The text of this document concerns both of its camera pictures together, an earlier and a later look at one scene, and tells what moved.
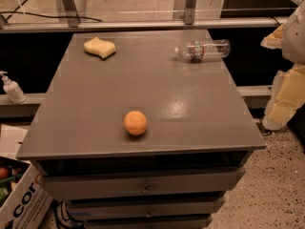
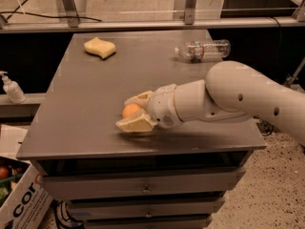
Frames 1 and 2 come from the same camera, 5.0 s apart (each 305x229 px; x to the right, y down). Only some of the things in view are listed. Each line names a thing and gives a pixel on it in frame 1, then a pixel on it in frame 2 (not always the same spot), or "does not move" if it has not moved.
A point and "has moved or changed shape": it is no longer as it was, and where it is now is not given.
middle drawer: [145, 207] does not move
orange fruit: [135, 122] has moved or changed shape
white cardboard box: [29, 203] does not move
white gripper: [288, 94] to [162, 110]
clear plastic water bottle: [196, 51] does not move
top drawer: [73, 186] does not move
